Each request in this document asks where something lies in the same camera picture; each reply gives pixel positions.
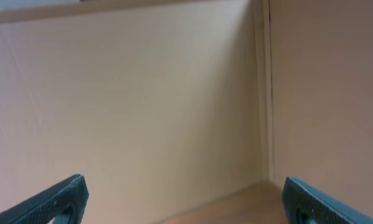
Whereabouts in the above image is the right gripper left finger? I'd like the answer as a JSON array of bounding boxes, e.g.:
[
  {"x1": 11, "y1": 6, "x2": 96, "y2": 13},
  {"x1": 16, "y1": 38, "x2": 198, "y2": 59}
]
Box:
[{"x1": 0, "y1": 174, "x2": 89, "y2": 224}]

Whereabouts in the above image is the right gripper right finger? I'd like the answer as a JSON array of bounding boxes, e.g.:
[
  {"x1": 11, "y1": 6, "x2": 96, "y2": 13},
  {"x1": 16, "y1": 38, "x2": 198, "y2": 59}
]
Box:
[{"x1": 282, "y1": 177, "x2": 373, "y2": 224}]

